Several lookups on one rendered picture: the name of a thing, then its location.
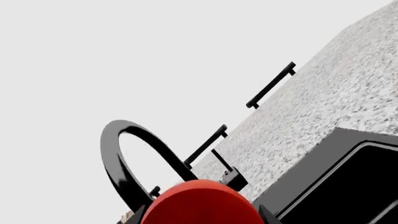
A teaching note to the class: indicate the black stove top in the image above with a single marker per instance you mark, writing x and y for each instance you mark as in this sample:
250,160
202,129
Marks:
335,177

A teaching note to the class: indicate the black arched faucet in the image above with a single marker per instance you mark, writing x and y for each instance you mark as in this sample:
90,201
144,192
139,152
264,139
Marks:
113,161

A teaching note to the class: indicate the red kettle body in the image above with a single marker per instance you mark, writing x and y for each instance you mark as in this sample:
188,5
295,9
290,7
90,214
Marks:
199,205

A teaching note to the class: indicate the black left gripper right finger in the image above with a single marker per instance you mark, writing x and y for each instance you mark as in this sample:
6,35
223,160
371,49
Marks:
268,218

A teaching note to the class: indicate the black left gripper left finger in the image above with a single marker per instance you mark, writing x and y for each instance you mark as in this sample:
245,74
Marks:
138,217

